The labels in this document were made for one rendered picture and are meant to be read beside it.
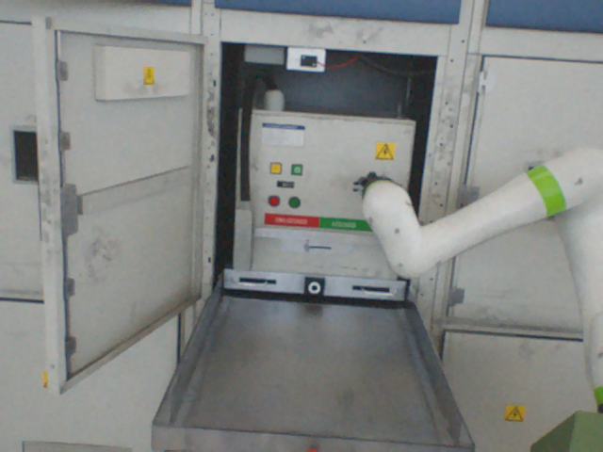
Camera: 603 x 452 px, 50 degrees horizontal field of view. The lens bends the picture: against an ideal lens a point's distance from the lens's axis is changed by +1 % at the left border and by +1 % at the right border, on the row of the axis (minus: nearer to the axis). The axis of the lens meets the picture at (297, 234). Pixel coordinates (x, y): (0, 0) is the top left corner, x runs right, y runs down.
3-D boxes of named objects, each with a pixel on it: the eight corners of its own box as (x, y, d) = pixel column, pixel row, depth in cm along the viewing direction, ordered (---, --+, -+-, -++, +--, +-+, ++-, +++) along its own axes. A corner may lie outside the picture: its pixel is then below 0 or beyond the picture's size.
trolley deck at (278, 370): (471, 473, 124) (475, 445, 123) (151, 449, 125) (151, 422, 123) (416, 330, 190) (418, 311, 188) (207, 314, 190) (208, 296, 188)
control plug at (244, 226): (250, 272, 179) (252, 212, 175) (232, 271, 179) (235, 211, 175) (252, 264, 187) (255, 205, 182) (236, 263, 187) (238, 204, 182)
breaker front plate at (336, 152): (396, 285, 190) (415, 123, 177) (233, 274, 190) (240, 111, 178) (395, 283, 191) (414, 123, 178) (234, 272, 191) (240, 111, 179)
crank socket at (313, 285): (323, 296, 188) (325, 280, 187) (303, 295, 188) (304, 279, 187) (323, 293, 191) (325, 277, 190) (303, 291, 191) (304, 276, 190)
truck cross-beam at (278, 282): (403, 300, 191) (406, 282, 189) (223, 287, 191) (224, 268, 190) (401, 295, 196) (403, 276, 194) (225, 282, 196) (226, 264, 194)
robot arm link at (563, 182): (622, 196, 147) (591, 159, 154) (628, 163, 137) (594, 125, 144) (547, 231, 148) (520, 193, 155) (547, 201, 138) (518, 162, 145)
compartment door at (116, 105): (33, 389, 134) (15, 14, 114) (184, 293, 192) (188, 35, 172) (60, 395, 132) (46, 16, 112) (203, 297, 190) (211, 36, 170)
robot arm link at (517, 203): (515, 169, 150) (534, 176, 140) (533, 214, 153) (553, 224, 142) (374, 237, 153) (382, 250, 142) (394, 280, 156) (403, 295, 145)
